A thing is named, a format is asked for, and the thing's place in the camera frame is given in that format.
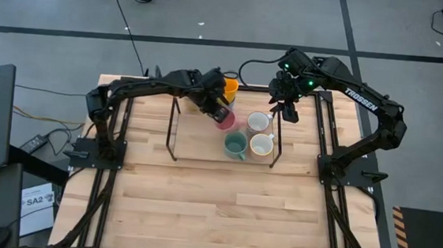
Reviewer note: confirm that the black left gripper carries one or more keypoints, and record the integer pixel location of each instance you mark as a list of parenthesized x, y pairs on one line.
[(214, 91)]

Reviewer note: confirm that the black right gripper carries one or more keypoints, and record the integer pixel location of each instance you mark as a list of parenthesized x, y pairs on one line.
[(285, 89)]

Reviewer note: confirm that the pink mug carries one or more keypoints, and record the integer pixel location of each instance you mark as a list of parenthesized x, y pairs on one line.
[(230, 124)]

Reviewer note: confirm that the mustard yellow mug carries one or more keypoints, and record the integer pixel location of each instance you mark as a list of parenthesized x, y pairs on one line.
[(230, 91)]

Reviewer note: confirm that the grey diamond patterned mug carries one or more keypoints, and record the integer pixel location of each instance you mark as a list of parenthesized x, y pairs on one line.
[(258, 122)]

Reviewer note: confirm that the green mug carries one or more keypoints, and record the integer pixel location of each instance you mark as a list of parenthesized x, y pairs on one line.
[(235, 144)]

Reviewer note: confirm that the red patterned cream mug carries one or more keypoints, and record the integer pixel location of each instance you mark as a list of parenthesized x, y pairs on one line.
[(261, 145)]

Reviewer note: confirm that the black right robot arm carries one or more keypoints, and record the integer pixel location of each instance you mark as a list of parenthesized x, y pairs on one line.
[(366, 100)]

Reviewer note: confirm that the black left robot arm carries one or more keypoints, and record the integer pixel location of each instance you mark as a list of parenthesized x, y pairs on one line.
[(141, 86)]

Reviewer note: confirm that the black power adapter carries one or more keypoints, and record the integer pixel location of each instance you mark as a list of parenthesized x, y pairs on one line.
[(34, 143)]

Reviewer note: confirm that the white paper sheet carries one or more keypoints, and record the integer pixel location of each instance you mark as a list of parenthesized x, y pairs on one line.
[(36, 208)]

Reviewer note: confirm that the black frame wooden shelf rack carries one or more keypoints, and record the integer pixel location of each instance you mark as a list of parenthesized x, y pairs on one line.
[(200, 138)]

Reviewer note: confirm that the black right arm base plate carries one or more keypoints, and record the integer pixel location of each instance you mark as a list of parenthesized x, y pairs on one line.
[(353, 182)]

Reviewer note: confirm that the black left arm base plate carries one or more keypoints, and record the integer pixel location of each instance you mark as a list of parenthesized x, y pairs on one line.
[(117, 159)]

